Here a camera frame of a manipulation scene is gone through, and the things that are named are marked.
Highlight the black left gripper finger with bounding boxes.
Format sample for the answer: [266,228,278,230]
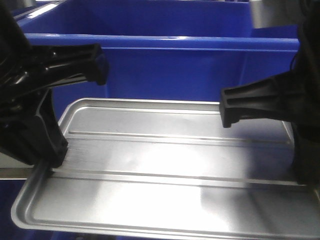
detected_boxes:
[0,92,68,168]

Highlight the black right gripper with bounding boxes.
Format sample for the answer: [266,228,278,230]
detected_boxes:
[219,0,320,140]

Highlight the steel front rack bar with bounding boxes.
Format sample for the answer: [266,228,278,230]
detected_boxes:
[0,153,34,180]

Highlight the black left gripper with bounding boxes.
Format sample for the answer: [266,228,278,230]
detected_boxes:
[0,0,109,124]

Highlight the small silver ribbed tray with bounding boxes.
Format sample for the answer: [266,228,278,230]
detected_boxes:
[11,98,320,240]

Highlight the blue target box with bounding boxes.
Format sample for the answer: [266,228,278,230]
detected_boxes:
[18,0,299,117]

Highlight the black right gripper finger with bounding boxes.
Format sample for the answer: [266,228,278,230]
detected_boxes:
[291,123,318,185]

